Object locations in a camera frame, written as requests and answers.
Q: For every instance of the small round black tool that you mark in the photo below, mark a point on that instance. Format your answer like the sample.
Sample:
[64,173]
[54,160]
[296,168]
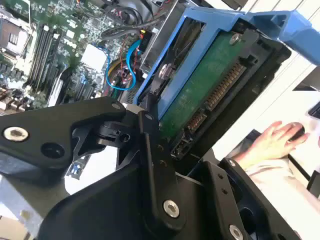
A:
[298,131]

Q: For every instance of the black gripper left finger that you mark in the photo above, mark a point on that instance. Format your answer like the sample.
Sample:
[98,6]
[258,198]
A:
[37,125]

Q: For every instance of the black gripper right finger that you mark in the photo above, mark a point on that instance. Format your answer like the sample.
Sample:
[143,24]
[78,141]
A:
[212,175]

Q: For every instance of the person's bare hand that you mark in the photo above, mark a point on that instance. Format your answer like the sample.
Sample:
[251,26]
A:
[270,145]

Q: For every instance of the hard disk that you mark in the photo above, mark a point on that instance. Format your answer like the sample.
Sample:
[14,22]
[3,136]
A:
[200,82]

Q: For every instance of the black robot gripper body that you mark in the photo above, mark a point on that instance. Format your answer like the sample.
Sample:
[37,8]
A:
[105,207]

